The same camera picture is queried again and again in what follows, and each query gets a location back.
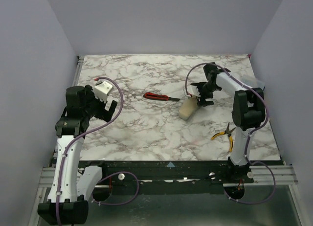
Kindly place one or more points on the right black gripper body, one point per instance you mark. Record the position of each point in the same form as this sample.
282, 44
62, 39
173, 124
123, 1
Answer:
203, 93

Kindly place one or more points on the red black utility knife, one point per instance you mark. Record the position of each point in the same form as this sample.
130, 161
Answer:
159, 97

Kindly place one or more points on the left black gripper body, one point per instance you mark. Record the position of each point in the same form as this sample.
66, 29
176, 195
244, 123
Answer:
103, 109

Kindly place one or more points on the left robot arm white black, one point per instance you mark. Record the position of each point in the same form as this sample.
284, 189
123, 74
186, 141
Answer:
67, 202

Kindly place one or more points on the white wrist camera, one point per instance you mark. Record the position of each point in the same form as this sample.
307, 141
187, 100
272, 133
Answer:
102, 90
191, 91

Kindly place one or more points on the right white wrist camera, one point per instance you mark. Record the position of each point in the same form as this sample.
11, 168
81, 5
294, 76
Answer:
191, 91

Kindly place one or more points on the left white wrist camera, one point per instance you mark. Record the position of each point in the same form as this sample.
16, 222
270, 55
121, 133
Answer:
102, 90

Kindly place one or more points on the aluminium rail frame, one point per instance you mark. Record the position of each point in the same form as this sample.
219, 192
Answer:
262, 174

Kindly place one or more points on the blue tape triangle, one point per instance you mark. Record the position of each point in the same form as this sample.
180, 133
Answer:
170, 165

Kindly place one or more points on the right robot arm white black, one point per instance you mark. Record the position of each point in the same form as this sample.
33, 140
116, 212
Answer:
249, 112

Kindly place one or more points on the clear plastic screw box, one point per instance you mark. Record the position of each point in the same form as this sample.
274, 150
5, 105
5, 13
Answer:
252, 83

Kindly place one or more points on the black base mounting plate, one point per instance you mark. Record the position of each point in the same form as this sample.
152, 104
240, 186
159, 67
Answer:
154, 178

